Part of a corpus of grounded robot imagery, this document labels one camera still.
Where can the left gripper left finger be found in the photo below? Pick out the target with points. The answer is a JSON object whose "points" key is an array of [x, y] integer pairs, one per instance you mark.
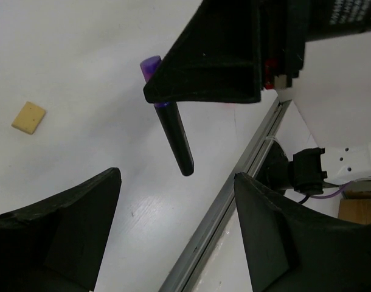
{"points": [[58, 243]]}

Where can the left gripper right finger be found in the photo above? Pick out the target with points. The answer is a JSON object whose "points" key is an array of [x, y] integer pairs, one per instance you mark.
{"points": [[290, 247]]}

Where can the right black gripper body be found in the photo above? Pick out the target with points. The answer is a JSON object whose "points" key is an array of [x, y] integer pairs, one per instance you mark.
{"points": [[283, 41]]}

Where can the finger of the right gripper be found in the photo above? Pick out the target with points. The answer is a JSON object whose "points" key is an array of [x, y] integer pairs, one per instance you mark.
{"points": [[216, 58]]}

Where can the black purple usb stick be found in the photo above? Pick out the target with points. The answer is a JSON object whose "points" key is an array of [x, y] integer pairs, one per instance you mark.
{"points": [[173, 130]]}

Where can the metal table rail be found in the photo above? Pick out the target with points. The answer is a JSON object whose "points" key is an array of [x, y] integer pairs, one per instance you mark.
{"points": [[190, 264]]}

